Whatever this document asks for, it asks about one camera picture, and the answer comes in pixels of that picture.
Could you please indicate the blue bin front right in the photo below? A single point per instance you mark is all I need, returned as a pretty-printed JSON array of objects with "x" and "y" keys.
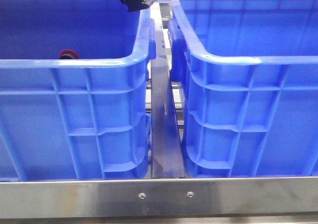
[{"x": 248, "y": 73}]

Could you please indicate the metal roller rack frame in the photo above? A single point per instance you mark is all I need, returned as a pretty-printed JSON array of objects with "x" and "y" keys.
[{"x": 159, "y": 197}]

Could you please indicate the red push button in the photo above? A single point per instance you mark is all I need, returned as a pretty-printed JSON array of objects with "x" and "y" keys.
[{"x": 68, "y": 54}]

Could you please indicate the dark metal divider rail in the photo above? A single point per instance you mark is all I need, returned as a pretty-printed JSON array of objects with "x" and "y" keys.
[{"x": 167, "y": 159}]

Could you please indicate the blue bin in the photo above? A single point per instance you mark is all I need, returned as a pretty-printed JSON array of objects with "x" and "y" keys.
[
  {"x": 73, "y": 119},
  {"x": 248, "y": 73}
]

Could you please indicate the blue bin front left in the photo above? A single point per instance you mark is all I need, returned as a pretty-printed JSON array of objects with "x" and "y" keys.
[{"x": 73, "y": 119}]

